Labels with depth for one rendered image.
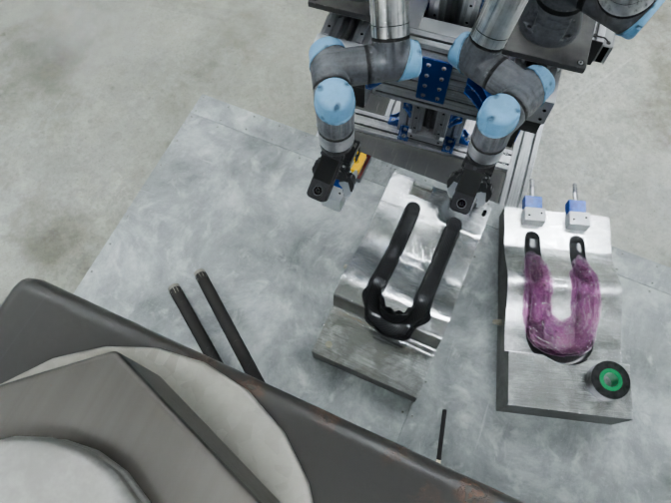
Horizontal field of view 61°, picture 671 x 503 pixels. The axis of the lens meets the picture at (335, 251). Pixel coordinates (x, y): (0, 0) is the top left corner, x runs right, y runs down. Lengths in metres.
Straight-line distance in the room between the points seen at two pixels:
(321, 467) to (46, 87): 2.99
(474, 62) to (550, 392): 0.71
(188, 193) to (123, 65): 1.51
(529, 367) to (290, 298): 0.58
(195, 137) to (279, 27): 1.41
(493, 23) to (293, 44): 1.82
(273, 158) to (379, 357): 0.64
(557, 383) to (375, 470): 1.20
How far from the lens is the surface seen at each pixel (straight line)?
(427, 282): 1.36
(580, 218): 1.54
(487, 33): 1.23
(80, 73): 3.09
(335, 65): 1.16
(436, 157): 2.33
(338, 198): 1.37
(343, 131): 1.14
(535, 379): 1.34
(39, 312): 0.20
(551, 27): 1.56
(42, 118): 3.01
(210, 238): 1.54
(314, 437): 0.17
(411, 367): 1.34
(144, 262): 1.56
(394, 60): 1.18
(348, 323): 1.36
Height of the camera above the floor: 2.17
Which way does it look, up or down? 68 degrees down
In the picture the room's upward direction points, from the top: 4 degrees counter-clockwise
